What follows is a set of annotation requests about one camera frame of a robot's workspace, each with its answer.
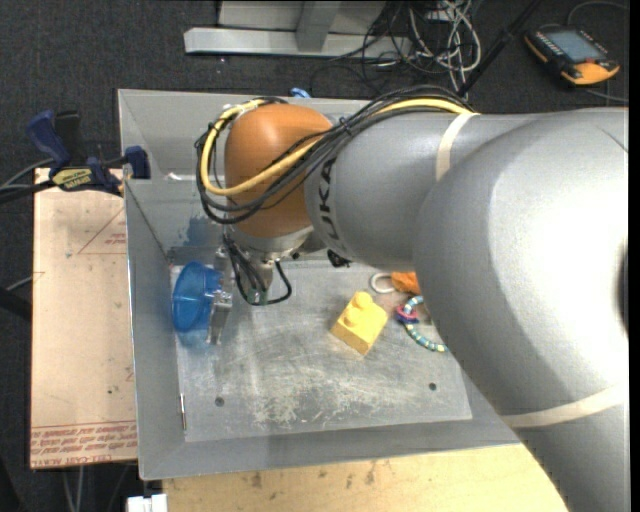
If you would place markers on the orange soft toy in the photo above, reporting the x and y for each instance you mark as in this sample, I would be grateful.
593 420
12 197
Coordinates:
406 282

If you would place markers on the grey metal bin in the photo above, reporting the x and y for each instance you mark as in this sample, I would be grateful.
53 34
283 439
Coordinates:
310 380

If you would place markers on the clear blue plastic cup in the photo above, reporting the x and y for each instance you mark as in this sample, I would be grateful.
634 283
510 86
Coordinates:
189 300

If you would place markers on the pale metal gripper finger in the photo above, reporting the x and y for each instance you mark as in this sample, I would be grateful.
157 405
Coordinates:
212 327
225 305

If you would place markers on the yellow toy building block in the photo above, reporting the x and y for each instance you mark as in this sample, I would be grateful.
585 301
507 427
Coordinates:
359 324

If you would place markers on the brown cardboard board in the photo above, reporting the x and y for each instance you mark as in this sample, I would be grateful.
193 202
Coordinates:
80 310

